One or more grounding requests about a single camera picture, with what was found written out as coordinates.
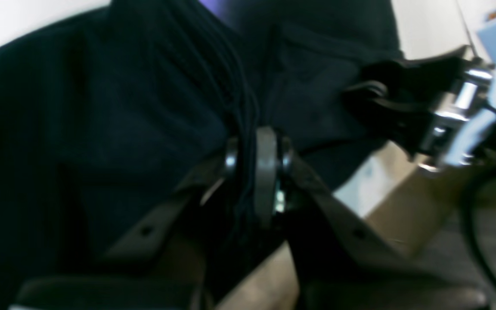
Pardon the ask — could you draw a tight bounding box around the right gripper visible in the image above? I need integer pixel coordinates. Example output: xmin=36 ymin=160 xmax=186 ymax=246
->
xmin=345 ymin=46 xmax=496 ymax=173

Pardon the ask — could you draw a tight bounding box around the black T-shirt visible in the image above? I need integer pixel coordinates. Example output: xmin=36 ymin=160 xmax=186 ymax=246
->
xmin=0 ymin=0 xmax=402 ymax=310

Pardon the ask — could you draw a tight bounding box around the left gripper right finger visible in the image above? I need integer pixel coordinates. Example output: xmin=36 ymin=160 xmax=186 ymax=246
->
xmin=254 ymin=127 xmax=490 ymax=310

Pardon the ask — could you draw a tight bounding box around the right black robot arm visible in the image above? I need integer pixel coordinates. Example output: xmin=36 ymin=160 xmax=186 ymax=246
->
xmin=342 ymin=8 xmax=496 ymax=289

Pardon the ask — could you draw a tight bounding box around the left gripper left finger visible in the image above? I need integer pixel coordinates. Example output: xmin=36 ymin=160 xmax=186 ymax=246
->
xmin=9 ymin=138 xmax=239 ymax=310

